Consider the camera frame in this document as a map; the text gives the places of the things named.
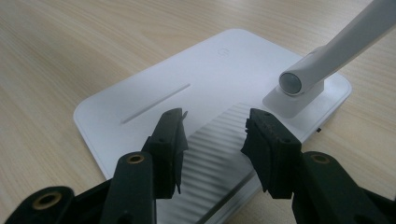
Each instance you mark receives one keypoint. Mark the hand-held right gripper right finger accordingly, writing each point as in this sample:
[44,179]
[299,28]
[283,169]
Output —
[280,161]

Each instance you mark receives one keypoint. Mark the white desk lamp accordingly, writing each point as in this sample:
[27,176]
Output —
[218,71]

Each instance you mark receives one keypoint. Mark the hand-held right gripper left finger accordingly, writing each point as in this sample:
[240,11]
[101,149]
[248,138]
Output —
[165,161]

